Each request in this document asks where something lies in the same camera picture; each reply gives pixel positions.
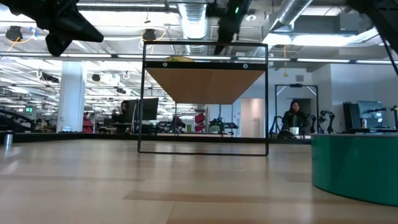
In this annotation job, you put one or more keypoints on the white bottle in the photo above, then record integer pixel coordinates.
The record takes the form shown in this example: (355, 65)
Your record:
(364, 124)

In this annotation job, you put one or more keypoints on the white building column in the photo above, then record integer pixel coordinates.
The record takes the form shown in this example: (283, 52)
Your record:
(71, 96)

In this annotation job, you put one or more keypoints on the grey computer monitor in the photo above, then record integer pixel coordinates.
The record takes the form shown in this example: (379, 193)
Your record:
(370, 107)

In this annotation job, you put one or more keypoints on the person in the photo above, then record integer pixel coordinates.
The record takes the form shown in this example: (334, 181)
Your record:
(293, 116)
(122, 109)

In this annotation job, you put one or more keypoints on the green exit sign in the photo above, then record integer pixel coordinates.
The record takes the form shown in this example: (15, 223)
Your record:
(29, 109)

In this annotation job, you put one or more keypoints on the black background gantry frame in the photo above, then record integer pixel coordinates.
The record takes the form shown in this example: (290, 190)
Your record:
(296, 85)

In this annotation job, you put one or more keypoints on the short dark green can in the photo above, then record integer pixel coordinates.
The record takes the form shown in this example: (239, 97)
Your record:
(357, 168)

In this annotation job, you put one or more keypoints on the black computer monitor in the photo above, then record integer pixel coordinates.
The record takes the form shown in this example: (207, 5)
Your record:
(149, 109)

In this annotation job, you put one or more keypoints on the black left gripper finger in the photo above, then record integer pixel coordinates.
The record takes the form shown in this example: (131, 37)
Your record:
(57, 42)
(82, 29)

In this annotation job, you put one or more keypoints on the black background robot arm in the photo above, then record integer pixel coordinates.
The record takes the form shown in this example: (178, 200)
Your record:
(330, 116)
(222, 124)

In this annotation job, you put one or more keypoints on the long ceiling light strip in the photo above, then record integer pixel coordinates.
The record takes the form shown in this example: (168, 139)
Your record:
(87, 56)

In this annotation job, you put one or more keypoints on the grey wall vent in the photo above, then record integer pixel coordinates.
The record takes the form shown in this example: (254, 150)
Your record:
(299, 78)

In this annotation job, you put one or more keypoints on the round ceiling fixture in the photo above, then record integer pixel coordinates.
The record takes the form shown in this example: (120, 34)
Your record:
(251, 18)

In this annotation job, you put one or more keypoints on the ribbed silver ceiling duct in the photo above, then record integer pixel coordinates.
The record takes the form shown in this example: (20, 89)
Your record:
(194, 25)

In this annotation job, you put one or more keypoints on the slanted silver ceiling duct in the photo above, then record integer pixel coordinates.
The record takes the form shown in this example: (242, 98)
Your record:
(290, 12)

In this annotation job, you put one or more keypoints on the black aluminium table frame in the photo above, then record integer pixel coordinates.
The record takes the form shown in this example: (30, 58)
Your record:
(93, 137)

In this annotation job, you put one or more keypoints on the small grey metal cylinder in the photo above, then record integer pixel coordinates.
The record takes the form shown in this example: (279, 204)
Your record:
(8, 141)

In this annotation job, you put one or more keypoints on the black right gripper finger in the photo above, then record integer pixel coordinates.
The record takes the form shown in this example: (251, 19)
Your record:
(225, 39)

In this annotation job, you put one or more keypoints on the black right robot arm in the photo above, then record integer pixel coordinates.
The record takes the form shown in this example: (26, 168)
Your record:
(382, 15)

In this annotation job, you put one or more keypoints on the dark computer monitor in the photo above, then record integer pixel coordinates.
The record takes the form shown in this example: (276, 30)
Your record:
(349, 115)

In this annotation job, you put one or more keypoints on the yellow and green label can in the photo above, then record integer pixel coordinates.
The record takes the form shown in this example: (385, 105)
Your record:
(178, 59)

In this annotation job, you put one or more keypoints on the dark background desk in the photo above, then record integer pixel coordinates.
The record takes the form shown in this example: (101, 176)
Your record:
(373, 130)

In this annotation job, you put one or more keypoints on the black frame wooden shelf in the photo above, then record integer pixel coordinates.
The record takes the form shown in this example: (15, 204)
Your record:
(205, 85)

